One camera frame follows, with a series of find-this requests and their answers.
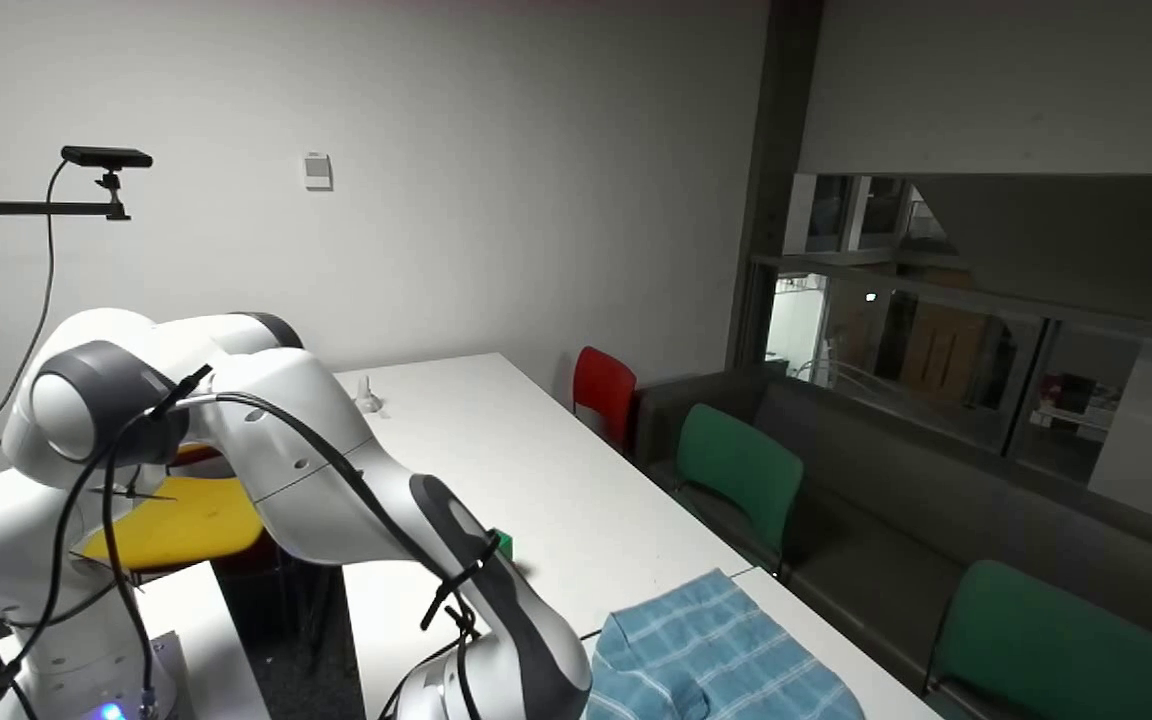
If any yellow chair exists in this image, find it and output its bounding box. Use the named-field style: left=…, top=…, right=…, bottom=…
left=70, top=473, right=267, bottom=570

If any blue checked towel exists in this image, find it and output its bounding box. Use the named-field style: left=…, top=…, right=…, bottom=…
left=585, top=567, right=866, bottom=720

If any interior glass window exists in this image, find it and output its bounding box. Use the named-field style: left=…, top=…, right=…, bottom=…
left=759, top=169, right=1152, bottom=535

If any green chair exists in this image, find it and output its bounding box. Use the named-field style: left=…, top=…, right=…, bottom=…
left=928, top=556, right=1152, bottom=720
left=673, top=398, right=811, bottom=565

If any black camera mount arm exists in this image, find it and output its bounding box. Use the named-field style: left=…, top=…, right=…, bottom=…
left=0, top=162, right=137, bottom=232

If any red chair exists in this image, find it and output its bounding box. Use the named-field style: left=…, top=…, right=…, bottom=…
left=566, top=342, right=642, bottom=457

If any white side table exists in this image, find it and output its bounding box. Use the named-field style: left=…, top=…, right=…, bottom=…
left=0, top=556, right=272, bottom=720

